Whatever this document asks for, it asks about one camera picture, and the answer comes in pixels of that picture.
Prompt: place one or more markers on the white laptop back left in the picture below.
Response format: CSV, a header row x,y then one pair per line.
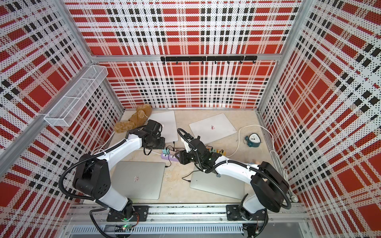
x,y
168,121

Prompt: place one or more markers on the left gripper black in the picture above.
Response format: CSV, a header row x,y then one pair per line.
x,y
161,145

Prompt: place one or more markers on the white laptop back right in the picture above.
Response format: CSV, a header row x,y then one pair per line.
x,y
213,128

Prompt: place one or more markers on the white wire basket shelf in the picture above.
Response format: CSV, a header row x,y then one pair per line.
x,y
66,110

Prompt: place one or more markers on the white laptop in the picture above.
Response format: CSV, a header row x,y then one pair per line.
x,y
168,121
213,128

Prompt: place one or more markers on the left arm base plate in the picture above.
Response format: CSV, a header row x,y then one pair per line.
x,y
130,214

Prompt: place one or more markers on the purple power strip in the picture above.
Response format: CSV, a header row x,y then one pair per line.
x,y
172,156

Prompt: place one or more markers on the silver laptop front left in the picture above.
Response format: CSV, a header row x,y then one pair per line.
x,y
138,180

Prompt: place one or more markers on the black hook rail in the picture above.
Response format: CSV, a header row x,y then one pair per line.
x,y
208,58

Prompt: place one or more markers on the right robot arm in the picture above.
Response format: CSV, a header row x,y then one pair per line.
x,y
270,188

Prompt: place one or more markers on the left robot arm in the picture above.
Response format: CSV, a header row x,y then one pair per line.
x,y
92,172

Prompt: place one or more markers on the brown teddy bear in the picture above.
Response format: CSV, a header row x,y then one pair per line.
x,y
138,119

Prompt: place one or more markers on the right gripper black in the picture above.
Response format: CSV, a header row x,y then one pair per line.
x,y
183,154

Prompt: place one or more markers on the orange power strip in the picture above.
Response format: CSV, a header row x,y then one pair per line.
x,y
214,150

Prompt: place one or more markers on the silver laptop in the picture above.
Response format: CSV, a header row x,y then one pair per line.
x,y
138,180
218,184

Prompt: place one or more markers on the silver laptop front right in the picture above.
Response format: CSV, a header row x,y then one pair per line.
x,y
218,184

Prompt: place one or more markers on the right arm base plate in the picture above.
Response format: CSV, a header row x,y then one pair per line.
x,y
236,213

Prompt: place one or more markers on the teal alarm clock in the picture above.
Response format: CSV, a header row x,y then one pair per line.
x,y
253,140

